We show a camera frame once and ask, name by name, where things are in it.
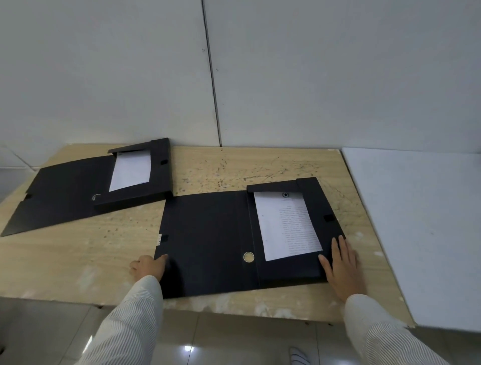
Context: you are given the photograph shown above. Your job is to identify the black file box with round ring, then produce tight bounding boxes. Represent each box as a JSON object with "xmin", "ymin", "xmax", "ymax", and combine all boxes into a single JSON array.
[{"xmin": 154, "ymin": 177, "xmax": 346, "ymax": 300}]

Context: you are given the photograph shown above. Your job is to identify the person's left forearm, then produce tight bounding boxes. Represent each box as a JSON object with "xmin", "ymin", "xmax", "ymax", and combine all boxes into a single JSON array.
[{"xmin": 74, "ymin": 275, "xmax": 164, "ymax": 365}]

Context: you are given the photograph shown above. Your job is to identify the white board panel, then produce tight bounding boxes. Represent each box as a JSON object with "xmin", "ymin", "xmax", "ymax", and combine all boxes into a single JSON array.
[{"xmin": 341, "ymin": 147, "xmax": 481, "ymax": 334}]

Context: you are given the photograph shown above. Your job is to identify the person's right forearm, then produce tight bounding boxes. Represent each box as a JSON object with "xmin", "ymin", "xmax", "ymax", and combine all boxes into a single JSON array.
[{"xmin": 343, "ymin": 294, "xmax": 453, "ymax": 365}]

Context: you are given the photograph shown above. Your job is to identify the person's right hand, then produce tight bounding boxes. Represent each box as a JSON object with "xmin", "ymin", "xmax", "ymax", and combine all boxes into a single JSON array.
[{"xmin": 318, "ymin": 235, "xmax": 368, "ymax": 304}]

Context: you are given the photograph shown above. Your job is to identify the white shoe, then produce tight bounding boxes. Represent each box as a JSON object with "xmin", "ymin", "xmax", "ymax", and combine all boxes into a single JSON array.
[{"xmin": 288, "ymin": 346, "xmax": 313, "ymax": 365}]

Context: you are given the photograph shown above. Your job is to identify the printed white paper sheet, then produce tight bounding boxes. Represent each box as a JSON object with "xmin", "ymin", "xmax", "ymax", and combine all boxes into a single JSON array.
[{"xmin": 253, "ymin": 191, "xmax": 324, "ymax": 262}]

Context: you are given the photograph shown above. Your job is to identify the person's left hand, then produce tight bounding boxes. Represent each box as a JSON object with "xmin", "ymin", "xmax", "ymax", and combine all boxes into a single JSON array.
[{"xmin": 129, "ymin": 254, "xmax": 169, "ymax": 283}]

